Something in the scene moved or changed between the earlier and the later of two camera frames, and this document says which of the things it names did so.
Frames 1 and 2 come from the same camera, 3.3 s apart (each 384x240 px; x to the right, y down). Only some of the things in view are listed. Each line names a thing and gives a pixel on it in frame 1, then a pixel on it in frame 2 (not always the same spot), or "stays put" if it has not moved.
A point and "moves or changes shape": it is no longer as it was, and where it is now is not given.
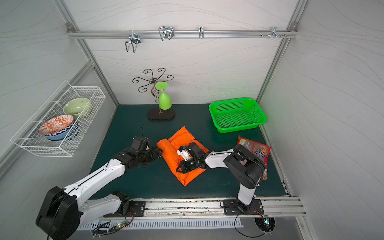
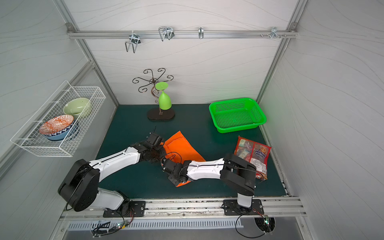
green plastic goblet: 164,102 stays put
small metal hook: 201,32 stays put
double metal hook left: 135,40 stays put
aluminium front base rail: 274,206 stays put
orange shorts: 168,148 moves or changes shape
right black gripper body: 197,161 to 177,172
